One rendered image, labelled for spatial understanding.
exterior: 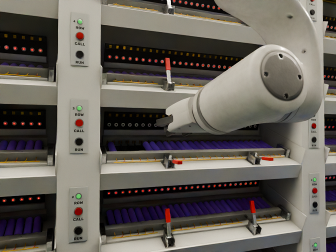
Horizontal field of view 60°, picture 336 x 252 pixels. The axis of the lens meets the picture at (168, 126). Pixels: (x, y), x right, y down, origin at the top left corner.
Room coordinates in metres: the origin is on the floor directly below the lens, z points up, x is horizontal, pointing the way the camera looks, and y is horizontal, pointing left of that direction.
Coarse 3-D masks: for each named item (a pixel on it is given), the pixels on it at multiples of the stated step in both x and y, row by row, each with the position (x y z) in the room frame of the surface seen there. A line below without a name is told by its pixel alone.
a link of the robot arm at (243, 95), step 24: (264, 48) 0.33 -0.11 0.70; (240, 72) 0.34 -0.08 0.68; (264, 72) 0.32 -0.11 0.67; (288, 72) 0.33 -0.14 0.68; (216, 96) 0.39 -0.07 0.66; (240, 96) 0.34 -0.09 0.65; (264, 96) 0.32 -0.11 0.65; (288, 96) 0.33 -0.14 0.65; (216, 120) 0.41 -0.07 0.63; (240, 120) 0.38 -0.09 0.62; (264, 120) 0.38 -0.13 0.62
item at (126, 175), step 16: (272, 144) 1.01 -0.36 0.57; (288, 144) 0.94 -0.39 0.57; (208, 160) 0.83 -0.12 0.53; (224, 160) 0.85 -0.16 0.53; (240, 160) 0.86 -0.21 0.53; (288, 160) 0.91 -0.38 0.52; (112, 176) 0.70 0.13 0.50; (128, 176) 0.71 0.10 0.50; (144, 176) 0.73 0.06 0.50; (160, 176) 0.74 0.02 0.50; (176, 176) 0.76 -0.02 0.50; (192, 176) 0.77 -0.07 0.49; (208, 176) 0.79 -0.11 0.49; (224, 176) 0.81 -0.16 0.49; (240, 176) 0.83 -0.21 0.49; (256, 176) 0.85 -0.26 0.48; (272, 176) 0.87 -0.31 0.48; (288, 176) 0.89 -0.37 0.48
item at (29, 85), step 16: (0, 32) 0.74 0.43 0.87; (0, 48) 0.76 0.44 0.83; (16, 48) 0.77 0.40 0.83; (32, 48) 0.78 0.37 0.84; (0, 64) 0.71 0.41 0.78; (16, 64) 0.75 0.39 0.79; (32, 64) 0.77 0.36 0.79; (0, 80) 0.63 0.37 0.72; (16, 80) 0.65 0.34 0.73; (32, 80) 0.67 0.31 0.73; (48, 80) 0.69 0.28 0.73; (0, 96) 0.62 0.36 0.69; (16, 96) 0.63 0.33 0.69; (32, 96) 0.64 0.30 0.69; (48, 96) 0.65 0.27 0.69
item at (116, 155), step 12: (108, 156) 0.74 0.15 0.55; (120, 156) 0.75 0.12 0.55; (132, 156) 0.76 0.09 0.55; (144, 156) 0.77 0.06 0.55; (156, 156) 0.78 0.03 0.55; (180, 156) 0.81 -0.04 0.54; (192, 156) 0.82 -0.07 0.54; (204, 156) 0.83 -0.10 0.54; (216, 156) 0.84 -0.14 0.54; (228, 156) 0.85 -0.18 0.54; (264, 156) 0.89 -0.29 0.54
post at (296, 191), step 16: (304, 0) 0.90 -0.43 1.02; (320, 0) 0.92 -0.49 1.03; (320, 16) 0.92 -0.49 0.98; (320, 32) 0.92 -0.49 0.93; (320, 48) 0.92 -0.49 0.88; (320, 112) 0.92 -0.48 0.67; (272, 128) 1.01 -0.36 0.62; (288, 128) 0.94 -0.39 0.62; (304, 128) 0.90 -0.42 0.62; (320, 128) 0.92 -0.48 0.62; (304, 144) 0.90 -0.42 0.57; (320, 144) 0.92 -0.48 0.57; (304, 160) 0.90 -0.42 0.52; (320, 160) 0.92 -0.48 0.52; (304, 176) 0.90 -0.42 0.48; (320, 176) 0.92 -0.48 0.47; (288, 192) 0.95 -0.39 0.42; (304, 192) 0.90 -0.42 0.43; (320, 192) 0.92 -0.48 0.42; (304, 208) 0.90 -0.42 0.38; (320, 208) 0.92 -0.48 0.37; (304, 224) 0.89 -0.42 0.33; (320, 224) 0.92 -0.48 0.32; (304, 240) 0.89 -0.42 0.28; (320, 240) 0.92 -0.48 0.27
